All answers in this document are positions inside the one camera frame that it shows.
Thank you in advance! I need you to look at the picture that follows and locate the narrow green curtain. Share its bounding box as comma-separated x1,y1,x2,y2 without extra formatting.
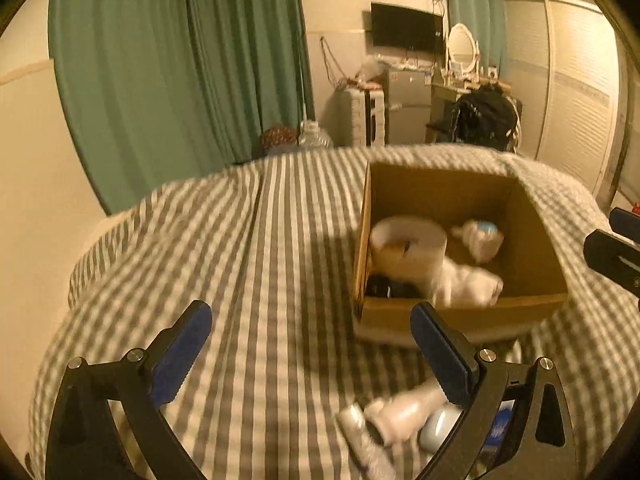
440,0,508,82

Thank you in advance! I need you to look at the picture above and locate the white plastic bottle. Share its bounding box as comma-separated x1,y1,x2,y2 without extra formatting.
364,377,449,447

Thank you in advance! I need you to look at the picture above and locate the round pale blue jar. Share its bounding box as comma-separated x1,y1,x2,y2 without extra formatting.
419,405,464,454

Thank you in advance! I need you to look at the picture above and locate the white storage cabinet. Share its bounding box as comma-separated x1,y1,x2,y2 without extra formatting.
345,87,388,147

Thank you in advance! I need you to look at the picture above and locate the white tape roll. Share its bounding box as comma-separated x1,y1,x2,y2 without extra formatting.
370,215,447,287

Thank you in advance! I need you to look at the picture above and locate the clear plastic water jug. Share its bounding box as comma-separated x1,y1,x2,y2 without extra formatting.
298,120,334,151

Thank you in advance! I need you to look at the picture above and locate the wooden dressing desk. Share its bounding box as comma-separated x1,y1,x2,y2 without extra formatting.
425,79,524,147

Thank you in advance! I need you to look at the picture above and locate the red patterned cloth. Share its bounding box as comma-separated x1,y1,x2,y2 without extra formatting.
259,125,299,155

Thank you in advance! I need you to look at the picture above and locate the black wall television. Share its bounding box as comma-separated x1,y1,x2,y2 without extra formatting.
370,2,444,54

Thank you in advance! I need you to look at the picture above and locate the grey white striped blanket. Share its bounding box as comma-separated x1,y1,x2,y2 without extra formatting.
27,142,621,480

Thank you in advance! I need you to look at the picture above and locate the white slatted wardrobe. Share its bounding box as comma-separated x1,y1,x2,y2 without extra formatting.
502,0,632,201

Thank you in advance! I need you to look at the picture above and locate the white plastic bag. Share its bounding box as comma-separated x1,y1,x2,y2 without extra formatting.
360,55,391,84

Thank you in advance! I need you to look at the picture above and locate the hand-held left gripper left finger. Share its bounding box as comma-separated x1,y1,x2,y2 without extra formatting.
44,300,213,480

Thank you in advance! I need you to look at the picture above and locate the white bottle with blue cap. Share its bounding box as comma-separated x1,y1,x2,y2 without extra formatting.
450,219,505,263

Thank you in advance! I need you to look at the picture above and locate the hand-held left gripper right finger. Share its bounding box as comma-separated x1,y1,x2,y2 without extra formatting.
410,302,578,480

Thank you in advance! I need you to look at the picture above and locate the black backpack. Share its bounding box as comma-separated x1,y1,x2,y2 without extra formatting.
449,85,519,152

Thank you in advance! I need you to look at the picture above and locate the black item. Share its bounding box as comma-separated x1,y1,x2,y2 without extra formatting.
365,274,426,300

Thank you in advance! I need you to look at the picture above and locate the brown cardboard box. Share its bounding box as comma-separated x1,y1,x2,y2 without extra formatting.
351,160,571,348

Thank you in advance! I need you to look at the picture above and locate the white oval vanity mirror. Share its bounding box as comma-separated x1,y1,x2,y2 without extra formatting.
446,23,479,74

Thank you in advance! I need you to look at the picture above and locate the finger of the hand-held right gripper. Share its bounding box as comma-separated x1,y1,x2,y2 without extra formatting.
609,207,640,239
583,229,640,307

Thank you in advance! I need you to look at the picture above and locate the wide green curtain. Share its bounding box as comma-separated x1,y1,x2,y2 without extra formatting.
47,0,316,216

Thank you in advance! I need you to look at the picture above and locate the silver tube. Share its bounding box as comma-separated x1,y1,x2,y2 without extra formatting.
335,404,397,480

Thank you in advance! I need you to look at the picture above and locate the blue packet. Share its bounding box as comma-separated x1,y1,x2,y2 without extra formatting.
479,400,516,462

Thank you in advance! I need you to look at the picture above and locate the silver small fridge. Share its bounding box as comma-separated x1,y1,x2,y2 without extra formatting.
385,67,434,146

